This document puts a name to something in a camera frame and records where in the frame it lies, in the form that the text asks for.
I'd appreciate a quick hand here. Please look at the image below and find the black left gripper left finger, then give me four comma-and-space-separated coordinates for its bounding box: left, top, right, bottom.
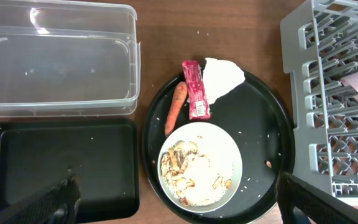
0, 174, 81, 224

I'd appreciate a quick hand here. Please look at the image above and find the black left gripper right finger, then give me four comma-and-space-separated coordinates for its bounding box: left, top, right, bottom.
275, 172, 358, 224

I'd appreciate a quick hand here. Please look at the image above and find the white plate with food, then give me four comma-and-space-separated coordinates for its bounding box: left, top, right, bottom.
157, 122, 242, 213

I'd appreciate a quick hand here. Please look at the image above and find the red snack wrapper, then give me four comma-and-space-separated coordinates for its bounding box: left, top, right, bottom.
182, 60, 211, 119

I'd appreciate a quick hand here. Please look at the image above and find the orange carrot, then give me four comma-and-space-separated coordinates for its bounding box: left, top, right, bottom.
165, 82, 188, 137

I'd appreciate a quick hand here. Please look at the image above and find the white napkin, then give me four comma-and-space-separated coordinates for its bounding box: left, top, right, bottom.
203, 57, 246, 105

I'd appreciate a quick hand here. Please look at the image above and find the grey dishwasher rack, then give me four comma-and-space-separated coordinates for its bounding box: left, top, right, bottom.
280, 0, 358, 206

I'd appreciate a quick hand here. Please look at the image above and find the black rectangular tray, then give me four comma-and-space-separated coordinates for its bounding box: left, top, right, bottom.
0, 119, 139, 223

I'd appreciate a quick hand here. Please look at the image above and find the nut on black tray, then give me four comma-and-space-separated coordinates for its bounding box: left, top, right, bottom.
265, 161, 272, 168

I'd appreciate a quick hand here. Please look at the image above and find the round black tray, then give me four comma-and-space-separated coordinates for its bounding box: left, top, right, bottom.
141, 72, 295, 223

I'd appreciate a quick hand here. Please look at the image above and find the clear plastic bin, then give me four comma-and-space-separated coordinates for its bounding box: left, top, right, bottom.
0, 1, 141, 118

